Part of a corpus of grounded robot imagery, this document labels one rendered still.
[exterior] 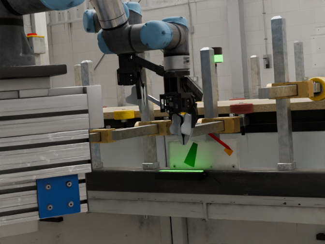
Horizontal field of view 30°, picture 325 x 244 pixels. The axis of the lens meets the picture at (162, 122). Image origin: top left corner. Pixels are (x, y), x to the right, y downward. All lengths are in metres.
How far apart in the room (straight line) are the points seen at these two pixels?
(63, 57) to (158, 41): 10.53
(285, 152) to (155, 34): 0.58
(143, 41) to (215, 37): 8.51
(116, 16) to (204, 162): 0.62
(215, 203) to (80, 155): 0.87
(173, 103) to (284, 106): 0.38
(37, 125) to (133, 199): 1.03
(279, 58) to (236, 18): 7.85
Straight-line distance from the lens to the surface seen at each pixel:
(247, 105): 2.10
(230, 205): 2.04
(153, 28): 1.61
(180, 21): 1.73
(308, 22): 9.47
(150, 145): 2.12
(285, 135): 1.90
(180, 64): 1.71
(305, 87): 1.86
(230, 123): 1.96
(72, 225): 2.73
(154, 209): 2.19
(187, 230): 2.40
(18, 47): 1.24
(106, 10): 1.66
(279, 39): 1.90
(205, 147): 2.01
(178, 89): 1.71
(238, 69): 9.69
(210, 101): 1.99
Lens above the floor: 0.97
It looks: 3 degrees down
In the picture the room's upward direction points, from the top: 4 degrees counter-clockwise
